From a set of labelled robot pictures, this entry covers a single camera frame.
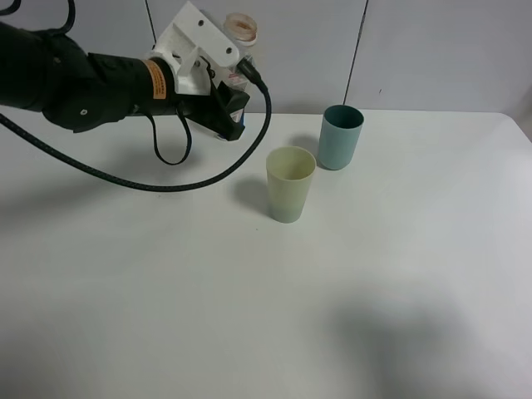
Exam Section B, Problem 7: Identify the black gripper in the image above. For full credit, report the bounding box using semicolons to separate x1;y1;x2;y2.
165;76;250;133

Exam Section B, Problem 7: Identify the clear plastic drink bottle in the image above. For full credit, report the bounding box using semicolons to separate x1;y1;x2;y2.
216;12;258;95

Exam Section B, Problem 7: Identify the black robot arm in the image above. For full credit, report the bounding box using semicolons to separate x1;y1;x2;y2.
1;23;249;140

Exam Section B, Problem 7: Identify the blue sleeved paper cup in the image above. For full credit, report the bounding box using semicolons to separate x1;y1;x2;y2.
214;109;245;141

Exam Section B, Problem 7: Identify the pale yellow plastic cup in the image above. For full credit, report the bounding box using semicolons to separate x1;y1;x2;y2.
266;146;317;224

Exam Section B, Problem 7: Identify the teal plastic cup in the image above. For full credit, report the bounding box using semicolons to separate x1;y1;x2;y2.
318;105;364;170

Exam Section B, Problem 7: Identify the black braided cable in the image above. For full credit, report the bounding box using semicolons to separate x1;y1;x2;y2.
0;57;273;195

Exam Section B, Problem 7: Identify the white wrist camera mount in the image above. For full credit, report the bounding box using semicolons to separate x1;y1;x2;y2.
149;2;244;96

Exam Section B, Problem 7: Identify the thin black cable loop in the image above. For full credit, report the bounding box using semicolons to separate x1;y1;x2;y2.
143;103;193;166

